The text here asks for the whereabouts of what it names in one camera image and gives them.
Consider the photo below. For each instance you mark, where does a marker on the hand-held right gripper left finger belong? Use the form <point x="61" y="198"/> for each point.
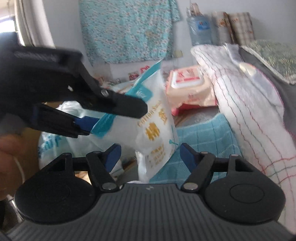
<point x="113" y="155"/>

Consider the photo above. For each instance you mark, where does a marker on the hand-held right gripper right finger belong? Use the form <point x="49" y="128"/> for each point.
<point x="186" y="158"/>

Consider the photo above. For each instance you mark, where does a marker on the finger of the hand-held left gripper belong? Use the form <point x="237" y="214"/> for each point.
<point x="84" y="123"/>
<point x="122" y="105"/>

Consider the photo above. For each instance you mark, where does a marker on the white teal cotton swab bag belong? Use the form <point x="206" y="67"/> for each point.
<point x="155" y="129"/>

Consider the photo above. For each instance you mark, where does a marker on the cardboard box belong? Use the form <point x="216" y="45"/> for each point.
<point x="29" y="148"/>

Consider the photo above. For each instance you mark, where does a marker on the teal checked towel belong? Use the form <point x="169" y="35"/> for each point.
<point x="203" y="139"/>

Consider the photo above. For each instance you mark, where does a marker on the white printed plastic bag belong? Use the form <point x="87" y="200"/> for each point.
<point x="57" y="143"/>

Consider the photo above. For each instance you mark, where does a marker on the pink wet wipes pack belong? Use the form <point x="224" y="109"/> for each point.
<point x="188" y="85"/>

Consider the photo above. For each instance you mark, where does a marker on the white towel with coloured lines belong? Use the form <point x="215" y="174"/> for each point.
<point x="249" y="120"/>

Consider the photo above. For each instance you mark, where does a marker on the blue water jug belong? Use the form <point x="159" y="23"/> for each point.
<point x="200" y="30"/>

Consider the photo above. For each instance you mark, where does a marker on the small white tag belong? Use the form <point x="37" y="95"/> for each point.
<point x="247" y="68"/>

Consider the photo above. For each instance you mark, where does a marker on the grey quilt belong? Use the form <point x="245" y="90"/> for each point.
<point x="286" y="97"/>

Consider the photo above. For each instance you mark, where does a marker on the floral paper roll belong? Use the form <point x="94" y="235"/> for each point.
<point x="222" y="29"/>

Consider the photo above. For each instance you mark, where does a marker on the green floral pillow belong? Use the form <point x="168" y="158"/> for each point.
<point x="275" y="55"/>

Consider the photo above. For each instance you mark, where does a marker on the teal floral wall cloth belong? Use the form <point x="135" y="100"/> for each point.
<point x="127" y="30"/>

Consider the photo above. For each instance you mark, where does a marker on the wall socket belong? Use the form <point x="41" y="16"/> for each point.
<point x="178" y="53"/>

